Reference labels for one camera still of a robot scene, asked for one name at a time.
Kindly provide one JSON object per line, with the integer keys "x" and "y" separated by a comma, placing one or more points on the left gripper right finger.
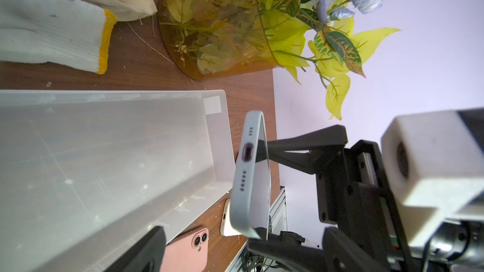
{"x": 342, "y": 254}

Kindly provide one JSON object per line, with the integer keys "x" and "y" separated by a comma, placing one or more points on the cream white phone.
{"x": 227, "y": 229}

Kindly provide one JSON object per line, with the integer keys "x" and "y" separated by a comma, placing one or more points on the artificial plant in vase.
{"x": 219, "y": 38}

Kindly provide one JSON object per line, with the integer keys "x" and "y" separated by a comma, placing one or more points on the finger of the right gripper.
{"x": 287, "y": 250}
{"x": 308, "y": 153}

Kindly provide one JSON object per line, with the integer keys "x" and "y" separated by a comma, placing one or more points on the white cotton glove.
{"x": 67, "y": 32}

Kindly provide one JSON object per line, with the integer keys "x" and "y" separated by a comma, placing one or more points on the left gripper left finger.
{"x": 145, "y": 256}

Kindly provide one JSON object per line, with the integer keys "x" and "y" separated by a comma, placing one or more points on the grey plastic storage box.
{"x": 86, "y": 174}

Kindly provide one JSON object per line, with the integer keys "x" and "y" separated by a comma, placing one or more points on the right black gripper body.
{"x": 354, "y": 195}

